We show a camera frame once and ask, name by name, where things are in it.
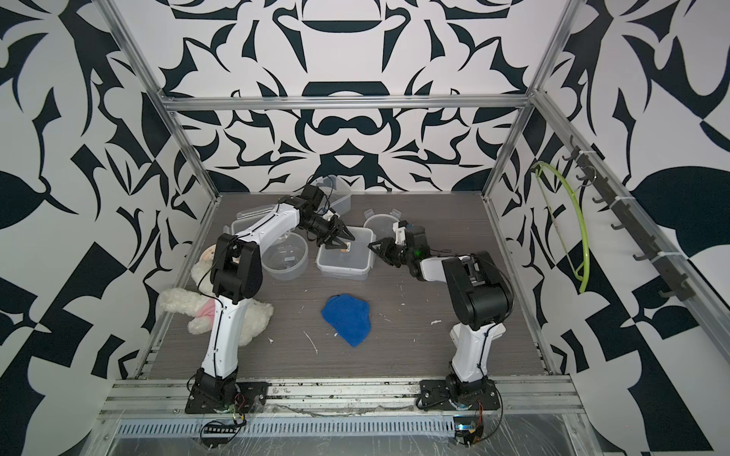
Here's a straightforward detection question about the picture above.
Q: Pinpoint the tall rectangular clear lunch box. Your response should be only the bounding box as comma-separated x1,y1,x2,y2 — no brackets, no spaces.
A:
312,175,352,216

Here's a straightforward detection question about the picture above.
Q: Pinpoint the round clear lunch box lid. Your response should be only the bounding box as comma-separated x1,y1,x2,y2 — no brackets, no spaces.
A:
363,209,402,241

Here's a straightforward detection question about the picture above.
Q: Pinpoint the green bow saw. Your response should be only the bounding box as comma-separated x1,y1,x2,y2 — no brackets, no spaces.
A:
532,161,591,295

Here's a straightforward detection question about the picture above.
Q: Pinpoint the blue microfiber cloth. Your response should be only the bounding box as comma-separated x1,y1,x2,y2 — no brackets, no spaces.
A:
321,294,372,348

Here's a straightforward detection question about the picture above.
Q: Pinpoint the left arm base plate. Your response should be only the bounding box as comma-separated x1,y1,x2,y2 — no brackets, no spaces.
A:
184,380,270,414

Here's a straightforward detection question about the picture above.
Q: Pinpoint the square clear lunch box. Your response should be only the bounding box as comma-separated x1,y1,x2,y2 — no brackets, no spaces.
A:
316,227,376,281

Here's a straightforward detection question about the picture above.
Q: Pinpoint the clear rectangular lunch box lid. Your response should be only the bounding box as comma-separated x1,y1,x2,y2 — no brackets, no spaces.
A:
225,204,287,239

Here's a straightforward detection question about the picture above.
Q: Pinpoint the white plush toy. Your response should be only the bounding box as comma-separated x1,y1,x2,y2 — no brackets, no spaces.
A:
157,246,274,347

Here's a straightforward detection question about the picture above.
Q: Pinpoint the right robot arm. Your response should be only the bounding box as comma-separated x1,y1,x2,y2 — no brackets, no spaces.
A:
368,222,514,398

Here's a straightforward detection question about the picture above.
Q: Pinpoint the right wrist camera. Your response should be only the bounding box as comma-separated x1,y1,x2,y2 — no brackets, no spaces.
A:
393,220,409,245

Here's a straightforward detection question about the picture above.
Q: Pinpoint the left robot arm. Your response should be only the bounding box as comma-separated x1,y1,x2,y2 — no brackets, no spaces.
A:
191,196,355,403

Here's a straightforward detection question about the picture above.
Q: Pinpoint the black wall hook rack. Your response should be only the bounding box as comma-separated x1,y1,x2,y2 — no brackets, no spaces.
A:
566,136,697,302

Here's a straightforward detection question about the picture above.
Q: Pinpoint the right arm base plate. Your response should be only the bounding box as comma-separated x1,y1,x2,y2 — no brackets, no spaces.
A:
416,375,501,410

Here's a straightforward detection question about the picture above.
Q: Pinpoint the round clear lunch box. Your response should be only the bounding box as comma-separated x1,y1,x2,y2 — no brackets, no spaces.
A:
262,232,309,281

